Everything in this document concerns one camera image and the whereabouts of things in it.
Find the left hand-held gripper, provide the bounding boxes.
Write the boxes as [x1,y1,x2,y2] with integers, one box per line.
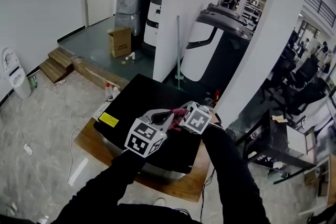
[123,109,175,158]

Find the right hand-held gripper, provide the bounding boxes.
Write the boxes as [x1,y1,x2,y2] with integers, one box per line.
[178,101,223,135]

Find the pink cloth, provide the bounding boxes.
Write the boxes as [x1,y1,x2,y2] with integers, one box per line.
[167,107,188,131]

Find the black mini fridge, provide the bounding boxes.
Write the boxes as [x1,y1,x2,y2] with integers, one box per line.
[93,73,215,174]

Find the person's left forearm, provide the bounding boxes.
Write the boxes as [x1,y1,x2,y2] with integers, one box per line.
[52,151,148,224]

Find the person's right forearm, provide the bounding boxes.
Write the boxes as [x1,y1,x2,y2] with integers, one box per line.
[201,125,271,224]

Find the large white black robot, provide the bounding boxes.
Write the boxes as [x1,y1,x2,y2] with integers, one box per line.
[180,3,254,98]

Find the red-capped plastic bottle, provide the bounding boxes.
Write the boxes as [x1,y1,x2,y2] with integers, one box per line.
[104,82,114,102]

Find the white wet wipes pack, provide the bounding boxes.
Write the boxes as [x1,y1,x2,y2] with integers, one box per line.
[91,101,112,120]

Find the wooden platform edging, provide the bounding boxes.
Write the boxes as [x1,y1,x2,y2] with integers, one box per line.
[71,56,131,90]

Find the wooden low table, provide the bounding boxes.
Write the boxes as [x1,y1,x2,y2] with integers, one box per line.
[73,118,211,203]

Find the open cardboard box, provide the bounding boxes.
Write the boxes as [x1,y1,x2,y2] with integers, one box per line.
[107,26,133,58]

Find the small white service robot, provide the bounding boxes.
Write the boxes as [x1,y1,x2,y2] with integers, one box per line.
[143,0,164,48]

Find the black metal table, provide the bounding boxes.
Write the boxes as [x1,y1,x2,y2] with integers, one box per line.
[236,109,323,184]

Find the person's black clothed body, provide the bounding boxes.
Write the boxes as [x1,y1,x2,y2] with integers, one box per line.
[118,203,203,224]

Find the plastic-wrapped grey appliance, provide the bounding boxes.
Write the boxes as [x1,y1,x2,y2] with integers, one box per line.
[114,0,155,36]

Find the white board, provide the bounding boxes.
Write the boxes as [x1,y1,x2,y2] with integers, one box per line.
[286,125,308,155]

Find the wooden steps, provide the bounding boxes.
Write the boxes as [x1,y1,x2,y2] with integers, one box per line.
[38,47,75,84]

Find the black office chair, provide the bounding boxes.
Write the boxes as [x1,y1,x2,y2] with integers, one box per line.
[288,56,320,87]
[285,78,329,120]

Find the wooden desk with white legs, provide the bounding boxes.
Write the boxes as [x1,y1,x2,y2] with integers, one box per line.
[301,154,336,216]

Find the black metal railing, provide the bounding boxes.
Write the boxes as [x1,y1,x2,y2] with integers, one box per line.
[306,0,336,28]

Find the white floor cable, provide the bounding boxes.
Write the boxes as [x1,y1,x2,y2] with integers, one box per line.
[7,83,83,197]

